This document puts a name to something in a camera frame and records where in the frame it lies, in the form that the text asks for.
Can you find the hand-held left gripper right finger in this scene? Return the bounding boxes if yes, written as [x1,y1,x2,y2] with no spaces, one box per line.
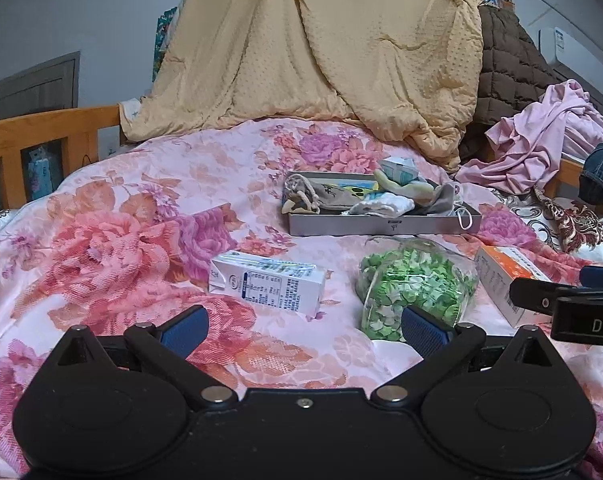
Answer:
[371,304,562,409]

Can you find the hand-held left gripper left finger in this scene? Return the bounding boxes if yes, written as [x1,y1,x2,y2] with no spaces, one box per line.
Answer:
[46,304,237,411]

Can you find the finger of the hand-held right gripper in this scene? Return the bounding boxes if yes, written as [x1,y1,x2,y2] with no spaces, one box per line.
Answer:
[550,295,603,347]
[509,266,603,318]

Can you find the bag of green paper stars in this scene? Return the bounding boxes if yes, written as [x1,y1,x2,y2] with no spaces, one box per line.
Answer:
[358,239,479,345]

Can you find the white and blue milk carton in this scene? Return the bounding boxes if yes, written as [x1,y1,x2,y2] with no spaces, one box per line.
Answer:
[209,251,328,319]

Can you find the grey tray box cartoon lining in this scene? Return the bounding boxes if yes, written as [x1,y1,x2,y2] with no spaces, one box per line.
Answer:
[283,171,483,237]

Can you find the white gauze baby towel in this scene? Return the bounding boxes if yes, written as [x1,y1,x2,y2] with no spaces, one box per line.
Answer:
[350,194,416,217]

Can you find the pale cloth face mask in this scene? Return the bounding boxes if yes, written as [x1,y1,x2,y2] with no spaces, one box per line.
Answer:
[420,181,475,233]

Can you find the striped pale sock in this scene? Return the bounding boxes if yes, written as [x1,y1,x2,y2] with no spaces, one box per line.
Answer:
[373,169,438,207]

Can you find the grey drawstring pouch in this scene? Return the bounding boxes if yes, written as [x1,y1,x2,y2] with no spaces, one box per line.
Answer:
[284,174,355,213]

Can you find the orange and white medicine box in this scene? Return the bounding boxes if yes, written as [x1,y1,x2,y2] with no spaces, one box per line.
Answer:
[473,244,553,329]

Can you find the pink floral bedsheet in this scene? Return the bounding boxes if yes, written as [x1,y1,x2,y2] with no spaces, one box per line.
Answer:
[0,115,603,480]

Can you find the pink garment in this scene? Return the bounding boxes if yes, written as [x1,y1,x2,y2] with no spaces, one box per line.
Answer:
[453,79,603,200]

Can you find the brown quilted blanket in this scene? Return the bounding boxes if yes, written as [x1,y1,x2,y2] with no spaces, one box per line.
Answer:
[456,4,558,167]

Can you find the white air conditioner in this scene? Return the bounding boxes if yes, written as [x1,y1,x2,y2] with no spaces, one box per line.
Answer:
[538,26,603,107]

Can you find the teal patterned cloth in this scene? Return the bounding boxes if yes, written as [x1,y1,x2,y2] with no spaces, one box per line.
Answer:
[150,6,181,84]

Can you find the yellow quilt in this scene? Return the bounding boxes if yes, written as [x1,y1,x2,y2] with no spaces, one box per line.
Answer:
[118,0,485,174]

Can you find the blue box behind bed frame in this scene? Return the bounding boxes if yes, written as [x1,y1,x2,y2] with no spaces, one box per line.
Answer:
[26,146,58,202]

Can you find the wooden bed rail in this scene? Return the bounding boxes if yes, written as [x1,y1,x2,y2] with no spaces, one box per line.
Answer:
[0,104,591,212]

